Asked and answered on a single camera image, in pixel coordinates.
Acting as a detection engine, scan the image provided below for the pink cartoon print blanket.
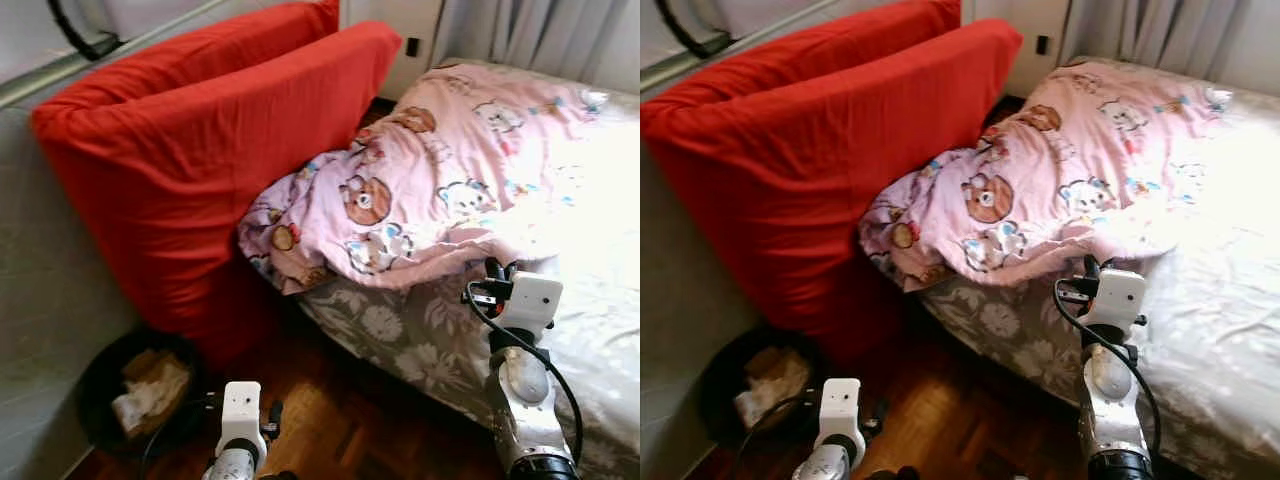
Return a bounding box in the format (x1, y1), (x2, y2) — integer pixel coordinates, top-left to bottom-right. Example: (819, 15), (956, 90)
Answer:
(237, 62), (611, 296)
(858, 58), (1236, 293)

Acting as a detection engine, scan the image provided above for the brown cardboard piece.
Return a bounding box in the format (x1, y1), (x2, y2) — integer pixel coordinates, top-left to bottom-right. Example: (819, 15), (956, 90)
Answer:
(742, 345), (813, 416)
(120, 348), (193, 421)

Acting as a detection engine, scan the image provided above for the grey floral bed sheet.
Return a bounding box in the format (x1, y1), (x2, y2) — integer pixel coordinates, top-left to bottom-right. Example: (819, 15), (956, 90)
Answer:
(295, 85), (641, 480)
(915, 80), (1280, 480)

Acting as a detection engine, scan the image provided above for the crumpled white paper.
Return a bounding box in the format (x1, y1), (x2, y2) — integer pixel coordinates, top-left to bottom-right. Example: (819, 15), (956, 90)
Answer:
(732, 382), (791, 433)
(110, 385), (171, 436)

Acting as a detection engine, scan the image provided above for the black round trash bin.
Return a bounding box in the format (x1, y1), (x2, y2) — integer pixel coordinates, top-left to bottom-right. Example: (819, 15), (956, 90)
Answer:
(75, 328), (216, 466)
(697, 325), (831, 463)

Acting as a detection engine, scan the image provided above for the grey curtain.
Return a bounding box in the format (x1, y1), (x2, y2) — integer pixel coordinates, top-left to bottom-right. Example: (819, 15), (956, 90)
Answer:
(1062, 0), (1280, 96)
(435, 0), (641, 96)

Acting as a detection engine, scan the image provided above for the red pillow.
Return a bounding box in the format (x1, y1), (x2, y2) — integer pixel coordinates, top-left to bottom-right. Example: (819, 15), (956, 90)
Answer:
(642, 18), (1024, 363)
(670, 0), (963, 106)
(30, 20), (404, 366)
(60, 0), (341, 111)

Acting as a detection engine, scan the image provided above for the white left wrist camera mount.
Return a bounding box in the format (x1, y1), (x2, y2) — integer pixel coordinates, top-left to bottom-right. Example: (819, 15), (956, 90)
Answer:
(818, 378), (863, 446)
(220, 381), (263, 451)

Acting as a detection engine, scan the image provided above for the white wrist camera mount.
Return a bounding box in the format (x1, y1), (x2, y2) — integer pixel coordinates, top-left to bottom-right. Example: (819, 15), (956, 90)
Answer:
(220, 381), (263, 451)
(1082, 268), (1148, 336)
(497, 271), (564, 341)
(818, 378), (863, 446)

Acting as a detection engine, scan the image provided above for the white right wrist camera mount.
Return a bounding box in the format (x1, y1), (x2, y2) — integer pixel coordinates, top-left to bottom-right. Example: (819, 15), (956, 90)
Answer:
(1082, 268), (1148, 336)
(497, 271), (564, 341)

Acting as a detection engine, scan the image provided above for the black curved cable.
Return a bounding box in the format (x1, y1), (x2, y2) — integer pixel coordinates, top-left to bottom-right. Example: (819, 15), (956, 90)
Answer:
(655, 0), (736, 59)
(47, 0), (123, 61)

